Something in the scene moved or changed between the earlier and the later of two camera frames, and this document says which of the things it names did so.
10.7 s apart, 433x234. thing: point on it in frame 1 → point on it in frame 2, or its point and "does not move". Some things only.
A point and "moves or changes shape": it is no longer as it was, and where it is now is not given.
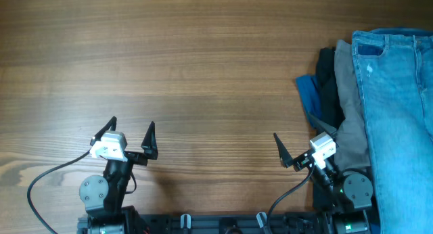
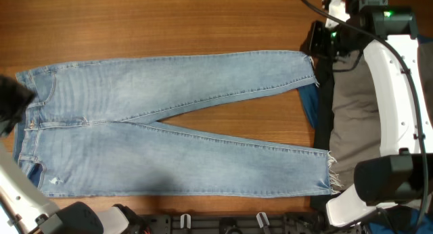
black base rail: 224,223 does not move
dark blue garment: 310,94 does not move
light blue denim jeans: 395,66 moves or changes shape
